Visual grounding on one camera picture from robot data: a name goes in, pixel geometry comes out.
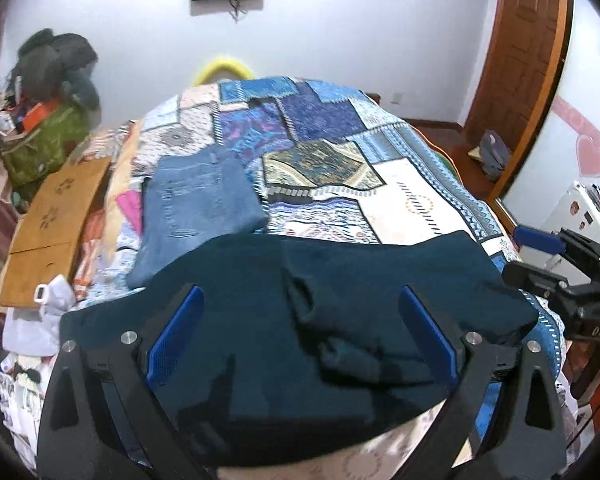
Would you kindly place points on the brown wooden door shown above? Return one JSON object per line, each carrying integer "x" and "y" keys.
{"x": 520, "y": 60}

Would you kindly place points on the small white device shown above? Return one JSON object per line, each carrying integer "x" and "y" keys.
{"x": 41, "y": 292}

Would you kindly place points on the orange box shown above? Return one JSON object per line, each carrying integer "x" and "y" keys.
{"x": 37, "y": 115}

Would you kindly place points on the grey bag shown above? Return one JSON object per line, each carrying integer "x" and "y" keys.
{"x": 495, "y": 152}

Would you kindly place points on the white heart-print wardrobe door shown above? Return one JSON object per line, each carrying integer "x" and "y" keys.
{"x": 580, "y": 125}

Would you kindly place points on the patchwork printed blanket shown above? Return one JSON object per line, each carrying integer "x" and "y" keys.
{"x": 360, "y": 160}

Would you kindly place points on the dark padded jacket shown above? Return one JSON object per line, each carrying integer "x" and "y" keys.
{"x": 55, "y": 57}

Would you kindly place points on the dark teal pants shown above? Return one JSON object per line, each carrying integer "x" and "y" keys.
{"x": 330, "y": 310}

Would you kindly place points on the white cloth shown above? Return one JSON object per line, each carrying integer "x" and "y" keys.
{"x": 35, "y": 325}

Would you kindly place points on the pink cloth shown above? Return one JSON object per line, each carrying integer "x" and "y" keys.
{"x": 127, "y": 205}

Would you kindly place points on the white box with stickers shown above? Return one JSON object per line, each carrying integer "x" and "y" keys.
{"x": 580, "y": 220}

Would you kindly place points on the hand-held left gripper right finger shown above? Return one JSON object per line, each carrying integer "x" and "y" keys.
{"x": 427, "y": 330}

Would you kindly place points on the yellow foam tube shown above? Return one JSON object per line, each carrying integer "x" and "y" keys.
{"x": 220, "y": 67}

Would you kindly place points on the green storage bag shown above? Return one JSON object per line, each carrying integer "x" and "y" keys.
{"x": 42, "y": 145}

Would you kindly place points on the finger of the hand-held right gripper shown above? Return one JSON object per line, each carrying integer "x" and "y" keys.
{"x": 537, "y": 240}
{"x": 530, "y": 275}

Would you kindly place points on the grey hanging cloth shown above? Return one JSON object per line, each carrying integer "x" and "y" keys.
{"x": 82, "y": 87}

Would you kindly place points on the folded blue jeans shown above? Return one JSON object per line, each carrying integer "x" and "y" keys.
{"x": 195, "y": 205}

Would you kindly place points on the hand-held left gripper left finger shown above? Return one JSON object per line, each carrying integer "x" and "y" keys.
{"x": 177, "y": 330}

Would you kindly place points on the wooden lap desk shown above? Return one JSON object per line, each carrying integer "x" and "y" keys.
{"x": 50, "y": 220}

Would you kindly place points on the white wall outlet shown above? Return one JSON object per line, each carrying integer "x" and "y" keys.
{"x": 396, "y": 96}

